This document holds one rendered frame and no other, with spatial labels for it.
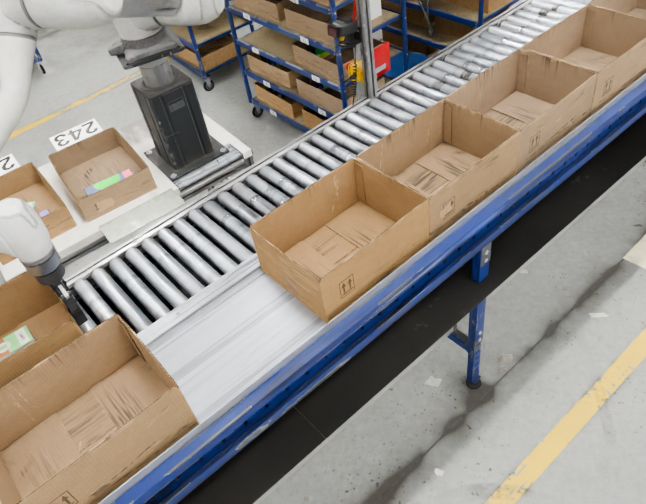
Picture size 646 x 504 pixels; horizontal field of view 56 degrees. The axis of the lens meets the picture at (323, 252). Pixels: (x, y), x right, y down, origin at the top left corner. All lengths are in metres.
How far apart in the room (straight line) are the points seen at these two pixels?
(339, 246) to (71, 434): 0.85
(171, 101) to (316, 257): 0.89
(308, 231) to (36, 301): 0.88
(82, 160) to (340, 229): 1.27
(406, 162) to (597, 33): 0.97
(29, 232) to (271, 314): 0.63
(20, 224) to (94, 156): 1.11
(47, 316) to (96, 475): 0.79
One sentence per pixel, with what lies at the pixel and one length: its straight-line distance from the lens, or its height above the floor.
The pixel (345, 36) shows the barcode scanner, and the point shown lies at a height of 1.03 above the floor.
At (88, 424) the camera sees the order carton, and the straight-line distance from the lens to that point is 1.61.
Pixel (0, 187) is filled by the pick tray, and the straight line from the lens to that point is 2.67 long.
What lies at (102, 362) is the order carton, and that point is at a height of 0.94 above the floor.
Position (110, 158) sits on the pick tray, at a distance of 2.65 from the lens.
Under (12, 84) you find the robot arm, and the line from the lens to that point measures 1.67.
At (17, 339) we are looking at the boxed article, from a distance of 2.06.
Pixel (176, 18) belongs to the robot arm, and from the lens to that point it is 2.06.
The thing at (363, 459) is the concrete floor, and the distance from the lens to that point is 2.36.
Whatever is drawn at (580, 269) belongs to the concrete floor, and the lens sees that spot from 2.95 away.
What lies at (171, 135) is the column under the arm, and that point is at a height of 0.91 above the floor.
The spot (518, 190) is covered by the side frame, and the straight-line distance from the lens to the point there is 1.88.
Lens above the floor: 2.11
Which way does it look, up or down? 45 degrees down
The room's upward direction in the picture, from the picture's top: 11 degrees counter-clockwise
